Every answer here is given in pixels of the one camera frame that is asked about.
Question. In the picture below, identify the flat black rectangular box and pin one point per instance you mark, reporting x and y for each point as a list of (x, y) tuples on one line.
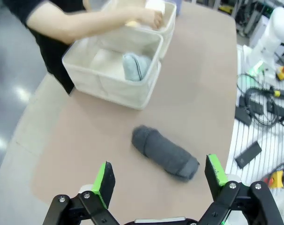
[(248, 154)]

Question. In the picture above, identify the black power brick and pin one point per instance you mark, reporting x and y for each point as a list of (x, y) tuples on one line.
[(242, 116), (276, 107), (256, 106)]

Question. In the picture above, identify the yellow emergency stop button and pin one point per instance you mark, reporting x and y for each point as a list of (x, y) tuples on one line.
[(283, 72), (275, 179)]

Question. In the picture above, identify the person's right hand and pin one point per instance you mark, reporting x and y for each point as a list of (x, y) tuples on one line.
[(151, 18)]

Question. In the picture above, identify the person's right forearm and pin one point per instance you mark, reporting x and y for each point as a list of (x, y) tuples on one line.
[(97, 23)]

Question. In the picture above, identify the white towel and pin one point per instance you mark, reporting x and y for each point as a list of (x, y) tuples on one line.
[(156, 5)]

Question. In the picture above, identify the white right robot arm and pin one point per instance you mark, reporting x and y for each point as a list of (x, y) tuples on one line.
[(275, 30)]

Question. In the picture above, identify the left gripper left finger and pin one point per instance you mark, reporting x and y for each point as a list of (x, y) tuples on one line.
[(104, 185)]

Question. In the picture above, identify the white grooved base plate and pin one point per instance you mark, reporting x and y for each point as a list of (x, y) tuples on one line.
[(249, 133)]

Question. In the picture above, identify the cream fabric storage bin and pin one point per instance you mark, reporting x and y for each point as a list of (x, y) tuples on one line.
[(114, 89), (166, 30)]

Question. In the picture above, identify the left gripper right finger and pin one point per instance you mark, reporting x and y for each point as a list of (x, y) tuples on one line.
[(214, 178)]

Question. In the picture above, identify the light blue-grey towel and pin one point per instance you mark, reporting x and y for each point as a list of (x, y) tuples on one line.
[(135, 68)]

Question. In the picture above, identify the dark grey rolled towel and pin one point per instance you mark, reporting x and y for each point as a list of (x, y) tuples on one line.
[(165, 154)]

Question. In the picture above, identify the yellow towel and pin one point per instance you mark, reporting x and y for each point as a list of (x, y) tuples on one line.
[(132, 23)]

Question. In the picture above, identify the person in black shirt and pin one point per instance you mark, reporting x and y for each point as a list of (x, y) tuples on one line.
[(53, 54)]

